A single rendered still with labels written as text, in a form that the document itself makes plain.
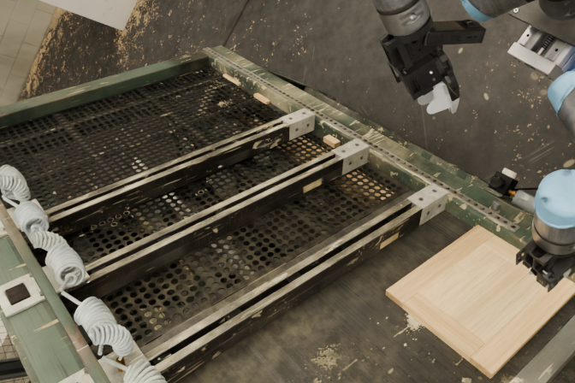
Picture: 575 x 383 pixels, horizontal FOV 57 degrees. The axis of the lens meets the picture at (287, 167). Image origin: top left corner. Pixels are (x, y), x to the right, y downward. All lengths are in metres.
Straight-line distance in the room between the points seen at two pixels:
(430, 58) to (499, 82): 1.80
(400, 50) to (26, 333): 0.96
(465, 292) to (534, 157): 1.23
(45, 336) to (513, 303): 1.11
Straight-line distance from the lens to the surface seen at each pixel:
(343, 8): 3.31
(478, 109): 2.71
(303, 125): 1.99
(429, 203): 1.63
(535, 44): 1.64
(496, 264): 1.58
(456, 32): 0.92
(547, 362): 1.37
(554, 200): 0.80
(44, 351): 1.27
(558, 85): 0.90
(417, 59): 0.92
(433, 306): 1.41
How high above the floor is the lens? 2.47
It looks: 49 degrees down
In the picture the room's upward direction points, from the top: 79 degrees counter-clockwise
